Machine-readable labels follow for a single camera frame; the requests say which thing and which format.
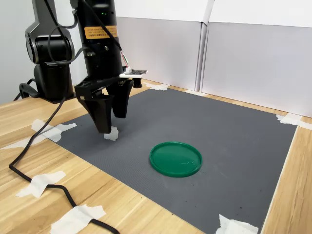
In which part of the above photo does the dark grey mat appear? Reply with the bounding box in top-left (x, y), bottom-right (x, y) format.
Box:
top-left (47, 87), bottom-right (298, 234)

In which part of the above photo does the black camera cable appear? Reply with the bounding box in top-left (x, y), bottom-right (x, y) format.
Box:
top-left (8, 0), bottom-right (130, 234)

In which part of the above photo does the white partition panel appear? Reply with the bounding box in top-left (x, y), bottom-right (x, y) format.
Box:
top-left (116, 0), bottom-right (210, 91)
top-left (200, 0), bottom-right (312, 118)

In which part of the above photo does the white tape piece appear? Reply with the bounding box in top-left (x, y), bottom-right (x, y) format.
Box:
top-left (275, 113), bottom-right (312, 130)
top-left (31, 118), bottom-right (78, 143)
top-left (50, 204), bottom-right (107, 234)
top-left (214, 214), bottom-right (259, 234)
top-left (16, 170), bottom-right (66, 198)
top-left (184, 89), bottom-right (208, 97)
top-left (143, 81), bottom-right (170, 91)
top-left (0, 133), bottom-right (47, 151)

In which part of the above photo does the small white plastic terminal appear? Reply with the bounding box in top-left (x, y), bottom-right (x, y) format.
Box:
top-left (103, 126), bottom-right (119, 141)

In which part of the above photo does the round green lid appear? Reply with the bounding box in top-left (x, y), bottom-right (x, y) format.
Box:
top-left (149, 141), bottom-right (203, 178)

